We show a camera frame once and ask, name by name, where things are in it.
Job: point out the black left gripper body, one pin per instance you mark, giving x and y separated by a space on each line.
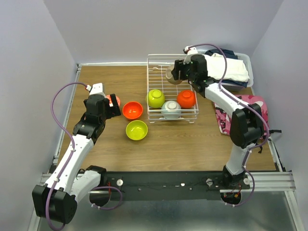
107 114

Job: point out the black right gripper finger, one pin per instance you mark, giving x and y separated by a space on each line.
180 75
179 65

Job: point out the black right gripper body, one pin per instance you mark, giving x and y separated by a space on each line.
191 76

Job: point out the beige floral ceramic bowl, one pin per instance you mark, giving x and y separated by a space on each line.
170 78

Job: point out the lime green bowl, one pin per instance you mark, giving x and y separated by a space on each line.
155 98
136 130

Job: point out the lime green bowl front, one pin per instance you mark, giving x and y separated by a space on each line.
155 98

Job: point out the teal checked white bowl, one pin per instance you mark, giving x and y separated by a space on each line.
171 110

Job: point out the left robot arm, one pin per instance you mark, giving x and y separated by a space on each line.
58 197

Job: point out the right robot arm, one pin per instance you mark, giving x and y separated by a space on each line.
213 90

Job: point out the dark blue cloth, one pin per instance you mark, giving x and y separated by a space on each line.
228 53

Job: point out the white folded towel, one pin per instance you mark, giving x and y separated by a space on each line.
236 70

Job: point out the grey perforated laundry basket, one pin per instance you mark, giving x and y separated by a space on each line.
234 85

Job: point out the pink camouflage bag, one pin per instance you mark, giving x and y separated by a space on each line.
245 121

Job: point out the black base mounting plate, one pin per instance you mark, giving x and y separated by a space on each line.
171 185

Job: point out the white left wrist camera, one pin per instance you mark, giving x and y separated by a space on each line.
97 89

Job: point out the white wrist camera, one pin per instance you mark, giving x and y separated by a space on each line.
97 89
189 53

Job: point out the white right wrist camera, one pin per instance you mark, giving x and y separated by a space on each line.
189 53

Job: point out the white wire dish rack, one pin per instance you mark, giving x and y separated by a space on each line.
157 65

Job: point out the aluminium frame rail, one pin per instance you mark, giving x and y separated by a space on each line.
273 181

